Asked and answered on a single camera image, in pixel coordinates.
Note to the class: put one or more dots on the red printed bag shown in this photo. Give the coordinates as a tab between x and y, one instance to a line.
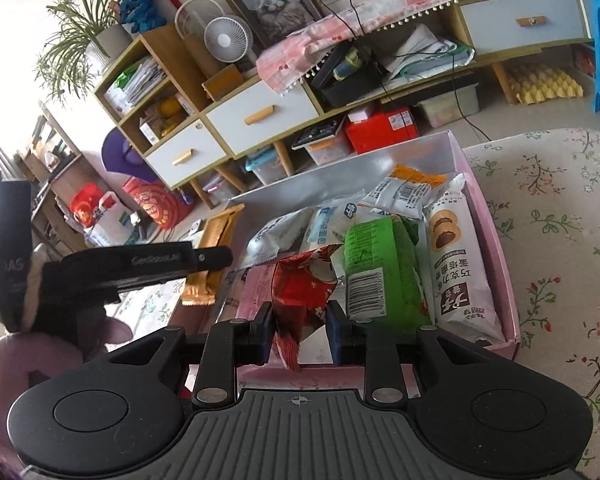
155	205

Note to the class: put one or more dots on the framed cat picture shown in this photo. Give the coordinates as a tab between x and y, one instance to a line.
275	5

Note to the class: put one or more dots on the gold snack packet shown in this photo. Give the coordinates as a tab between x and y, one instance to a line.
220	230

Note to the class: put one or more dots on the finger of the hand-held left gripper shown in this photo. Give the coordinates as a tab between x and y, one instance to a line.
212	257

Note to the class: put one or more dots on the pile of white papers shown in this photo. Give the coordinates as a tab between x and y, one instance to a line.
420	55

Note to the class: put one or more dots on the small white box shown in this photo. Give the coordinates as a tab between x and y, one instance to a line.
149	131

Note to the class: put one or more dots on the pink cardboard box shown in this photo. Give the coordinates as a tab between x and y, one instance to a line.
495	260

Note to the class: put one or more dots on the pink tasselled cloth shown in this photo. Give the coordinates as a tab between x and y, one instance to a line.
290	55

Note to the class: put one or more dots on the red snack packet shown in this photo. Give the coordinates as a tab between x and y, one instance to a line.
300	285

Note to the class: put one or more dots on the stack of documents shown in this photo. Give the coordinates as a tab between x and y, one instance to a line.
140	80

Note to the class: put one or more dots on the clear storage bin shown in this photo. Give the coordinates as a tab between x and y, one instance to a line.
450	110

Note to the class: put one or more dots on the pink snack packet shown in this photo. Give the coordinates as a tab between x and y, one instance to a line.
257	285

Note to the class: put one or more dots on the wooden side shelf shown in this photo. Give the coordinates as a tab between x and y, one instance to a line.
55	170

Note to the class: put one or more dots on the yellow egg tray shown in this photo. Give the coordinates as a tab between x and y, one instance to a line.
545	85

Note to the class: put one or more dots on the white chocolate cookie packet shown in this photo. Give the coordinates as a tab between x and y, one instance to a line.
460	270

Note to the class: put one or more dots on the wooden cabinet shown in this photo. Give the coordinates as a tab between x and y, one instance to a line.
160	40

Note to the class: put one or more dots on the clear bin orange contents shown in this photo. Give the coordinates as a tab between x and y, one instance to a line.
330	152

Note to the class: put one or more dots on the green snack packet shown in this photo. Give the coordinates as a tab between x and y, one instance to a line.
380	260

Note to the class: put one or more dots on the black flat tray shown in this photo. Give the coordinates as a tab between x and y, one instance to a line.
320	135

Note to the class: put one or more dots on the white red shopping bag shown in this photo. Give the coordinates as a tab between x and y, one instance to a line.
100	215

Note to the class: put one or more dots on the white desk fan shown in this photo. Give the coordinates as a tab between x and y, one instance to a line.
227	40

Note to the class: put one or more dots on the clear beige snack packet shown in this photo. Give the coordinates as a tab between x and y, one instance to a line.
232	295

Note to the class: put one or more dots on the pink sleeved left forearm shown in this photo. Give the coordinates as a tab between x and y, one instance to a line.
10	360

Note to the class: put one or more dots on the blue plush toy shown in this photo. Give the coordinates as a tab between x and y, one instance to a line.
140	10

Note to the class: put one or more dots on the brown cardboard box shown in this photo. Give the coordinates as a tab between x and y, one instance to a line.
222	85

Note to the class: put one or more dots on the purple hat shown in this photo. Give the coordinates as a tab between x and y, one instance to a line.
117	155

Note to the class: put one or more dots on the yellow fruits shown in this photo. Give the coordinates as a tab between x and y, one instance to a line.
170	110

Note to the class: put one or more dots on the black open box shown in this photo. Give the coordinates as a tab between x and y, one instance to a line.
350	92

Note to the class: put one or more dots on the red box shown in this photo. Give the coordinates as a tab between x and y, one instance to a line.
380	132

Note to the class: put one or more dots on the white light-blue snack packet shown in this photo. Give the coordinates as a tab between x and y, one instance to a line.
325	227

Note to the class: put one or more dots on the orange silver snack packet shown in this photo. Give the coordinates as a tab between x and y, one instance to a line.
400	192

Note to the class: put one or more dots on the clear bin blue lid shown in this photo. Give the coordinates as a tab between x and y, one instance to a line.
265	170

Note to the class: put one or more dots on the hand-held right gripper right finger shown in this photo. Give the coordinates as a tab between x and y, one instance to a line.
339	335

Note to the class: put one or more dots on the potted green plant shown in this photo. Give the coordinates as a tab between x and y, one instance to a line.
80	25

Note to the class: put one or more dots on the white grey snack packet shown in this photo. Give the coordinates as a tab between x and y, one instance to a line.
275	235

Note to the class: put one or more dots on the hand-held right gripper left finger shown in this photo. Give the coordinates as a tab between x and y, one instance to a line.
262	332

